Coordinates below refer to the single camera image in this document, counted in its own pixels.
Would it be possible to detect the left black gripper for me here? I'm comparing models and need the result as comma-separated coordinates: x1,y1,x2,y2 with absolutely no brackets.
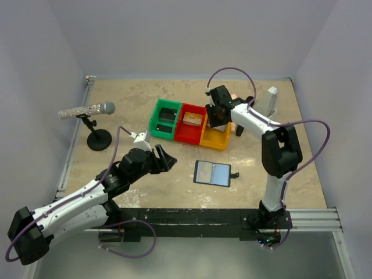
130,144,177,184

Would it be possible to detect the yellow plastic bin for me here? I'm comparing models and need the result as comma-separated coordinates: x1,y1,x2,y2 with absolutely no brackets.
199,116,231,151

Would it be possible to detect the grey credit card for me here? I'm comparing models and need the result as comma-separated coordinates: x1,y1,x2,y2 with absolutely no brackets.
156,124,173,134

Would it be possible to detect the red plastic bin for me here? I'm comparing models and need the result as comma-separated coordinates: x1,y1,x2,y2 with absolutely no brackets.
174,103,206,145

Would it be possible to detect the green plastic bin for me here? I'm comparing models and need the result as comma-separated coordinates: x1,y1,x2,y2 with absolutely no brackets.
149,99,182,141

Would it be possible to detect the black leather card holder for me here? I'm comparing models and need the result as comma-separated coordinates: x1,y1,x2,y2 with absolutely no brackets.
193,160,239,187

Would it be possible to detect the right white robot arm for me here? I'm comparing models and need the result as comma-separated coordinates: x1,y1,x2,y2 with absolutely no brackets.
205,85,303,228

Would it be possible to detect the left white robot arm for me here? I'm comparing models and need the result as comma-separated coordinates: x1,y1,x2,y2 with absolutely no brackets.
5,144,177,266

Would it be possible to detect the silver card in yellow bin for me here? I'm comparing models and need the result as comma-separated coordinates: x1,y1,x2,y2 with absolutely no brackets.
214,124,227,132

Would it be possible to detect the card in red bin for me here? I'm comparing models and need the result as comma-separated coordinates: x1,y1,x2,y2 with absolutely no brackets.
183,112,203,126

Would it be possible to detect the gold card in holder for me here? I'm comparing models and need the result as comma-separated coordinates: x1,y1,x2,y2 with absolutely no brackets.
195,161,213,183

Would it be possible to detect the pink microphone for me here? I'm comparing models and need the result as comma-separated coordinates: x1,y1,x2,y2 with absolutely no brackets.
230,94,238,134

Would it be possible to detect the black microphone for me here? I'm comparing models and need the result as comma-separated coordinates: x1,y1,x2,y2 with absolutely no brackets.
235,125,244,137

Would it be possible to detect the black item in green bin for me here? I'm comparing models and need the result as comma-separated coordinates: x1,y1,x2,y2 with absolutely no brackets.
159,108,178,123

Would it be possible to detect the grey wedge stand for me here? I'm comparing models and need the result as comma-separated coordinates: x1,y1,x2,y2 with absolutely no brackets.
260,87,278,118

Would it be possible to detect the glitter silver microphone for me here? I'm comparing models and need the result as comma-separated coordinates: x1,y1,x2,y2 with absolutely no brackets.
58,101,116,119

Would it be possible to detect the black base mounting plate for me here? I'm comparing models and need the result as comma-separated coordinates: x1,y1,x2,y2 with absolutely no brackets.
103,208,292,242

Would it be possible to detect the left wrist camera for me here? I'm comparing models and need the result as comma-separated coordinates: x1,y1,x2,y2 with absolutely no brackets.
130,130,152,151

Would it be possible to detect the aluminium frame rail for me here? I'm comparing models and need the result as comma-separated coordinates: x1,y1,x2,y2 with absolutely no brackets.
53,76,96,202

